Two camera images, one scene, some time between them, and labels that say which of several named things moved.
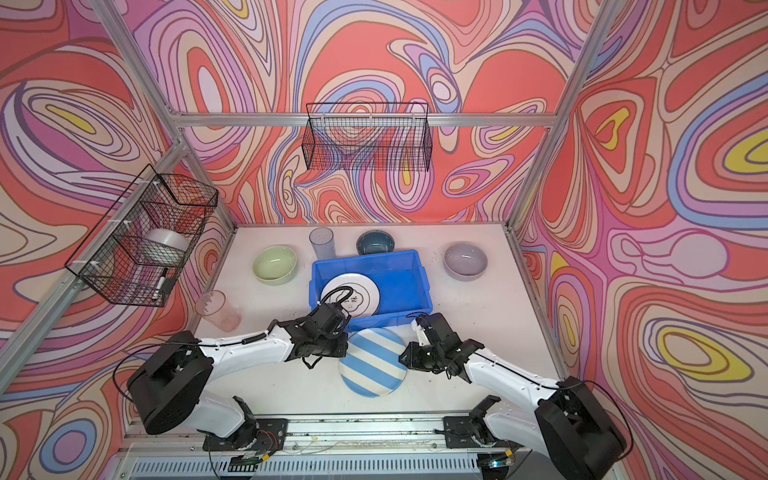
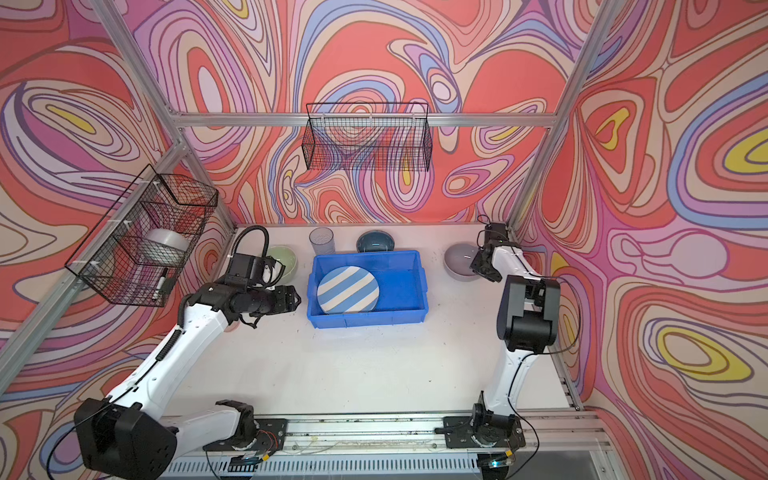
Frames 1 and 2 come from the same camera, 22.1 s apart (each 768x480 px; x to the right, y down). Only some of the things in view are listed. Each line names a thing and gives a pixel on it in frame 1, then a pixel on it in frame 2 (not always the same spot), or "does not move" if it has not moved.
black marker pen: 165,272 does not move
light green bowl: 274,265 does not move
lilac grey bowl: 465,261 does not move
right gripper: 412,360 -> 476,264
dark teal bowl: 374,242 does not move
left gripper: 343,345 -> 284,300
